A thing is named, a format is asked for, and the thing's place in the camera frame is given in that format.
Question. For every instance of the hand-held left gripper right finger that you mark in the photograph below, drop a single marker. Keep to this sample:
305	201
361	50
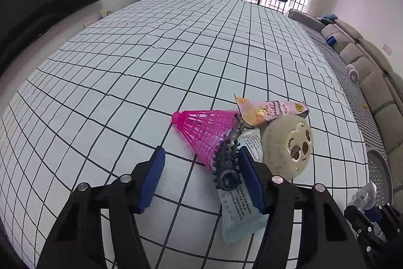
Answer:
252	184

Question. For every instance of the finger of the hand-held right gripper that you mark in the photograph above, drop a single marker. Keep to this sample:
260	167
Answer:
357	218
387	214

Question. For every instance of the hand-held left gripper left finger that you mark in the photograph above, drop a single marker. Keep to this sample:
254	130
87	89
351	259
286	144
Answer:
152	180

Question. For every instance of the black spiky tube toy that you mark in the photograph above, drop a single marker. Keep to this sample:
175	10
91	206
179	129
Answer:
226	158

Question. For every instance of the grey perforated plastic basket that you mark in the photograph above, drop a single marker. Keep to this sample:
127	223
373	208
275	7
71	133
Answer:
379	171

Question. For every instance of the beige plush sloth head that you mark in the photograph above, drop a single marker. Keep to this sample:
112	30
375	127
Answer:
280	146

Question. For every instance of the pink orange snack wrapper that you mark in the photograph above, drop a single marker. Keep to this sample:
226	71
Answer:
252	111

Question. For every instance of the pink plastic shuttlecock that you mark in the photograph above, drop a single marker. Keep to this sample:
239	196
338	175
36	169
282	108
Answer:
201	127

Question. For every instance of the black white checked tablecloth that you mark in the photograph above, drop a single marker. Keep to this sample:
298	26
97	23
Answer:
157	51

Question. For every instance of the small white fan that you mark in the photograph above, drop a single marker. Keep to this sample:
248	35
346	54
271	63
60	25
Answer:
352	73

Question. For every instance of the beige sofa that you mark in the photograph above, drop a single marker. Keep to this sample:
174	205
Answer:
371	67

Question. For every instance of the blue cup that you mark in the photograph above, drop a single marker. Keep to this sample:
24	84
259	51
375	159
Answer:
330	40

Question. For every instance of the papers on floor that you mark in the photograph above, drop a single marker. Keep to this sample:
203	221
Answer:
105	12

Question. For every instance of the blue cloth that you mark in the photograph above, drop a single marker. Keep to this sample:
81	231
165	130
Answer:
329	17

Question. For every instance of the wall outlet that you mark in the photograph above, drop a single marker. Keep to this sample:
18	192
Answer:
388	49

